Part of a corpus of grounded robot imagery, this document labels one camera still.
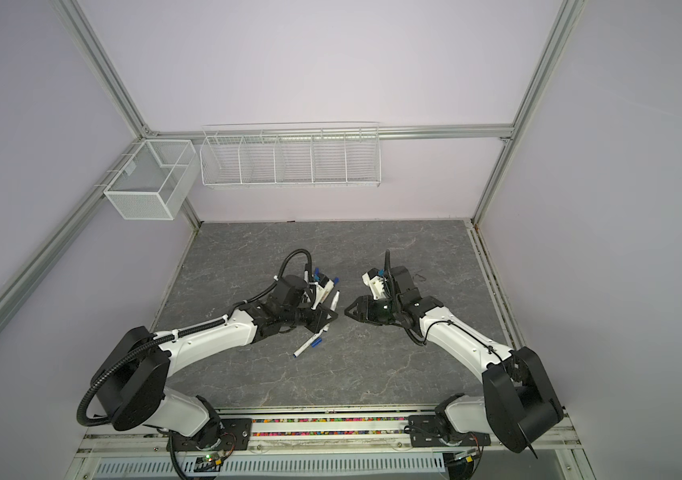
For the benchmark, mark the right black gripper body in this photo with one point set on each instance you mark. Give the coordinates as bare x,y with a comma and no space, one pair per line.
384,311

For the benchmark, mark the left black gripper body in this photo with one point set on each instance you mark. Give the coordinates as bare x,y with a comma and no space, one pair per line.
305,316

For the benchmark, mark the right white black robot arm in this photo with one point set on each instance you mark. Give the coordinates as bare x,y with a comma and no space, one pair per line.
519,402

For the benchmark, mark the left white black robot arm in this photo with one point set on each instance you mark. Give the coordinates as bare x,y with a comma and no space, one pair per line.
130,388

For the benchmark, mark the white mesh box basket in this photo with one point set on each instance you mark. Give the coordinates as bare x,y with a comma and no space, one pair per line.
155,181

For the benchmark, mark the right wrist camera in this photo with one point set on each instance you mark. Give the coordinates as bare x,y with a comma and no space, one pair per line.
375,281

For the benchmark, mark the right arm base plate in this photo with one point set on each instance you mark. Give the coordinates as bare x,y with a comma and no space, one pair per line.
433,431

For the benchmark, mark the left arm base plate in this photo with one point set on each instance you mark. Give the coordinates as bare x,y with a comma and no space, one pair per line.
231,434

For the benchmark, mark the white wire shelf basket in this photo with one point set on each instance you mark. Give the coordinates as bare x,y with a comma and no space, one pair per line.
291,154

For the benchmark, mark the white vented cable tray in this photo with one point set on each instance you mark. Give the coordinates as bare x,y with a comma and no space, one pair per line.
286,466

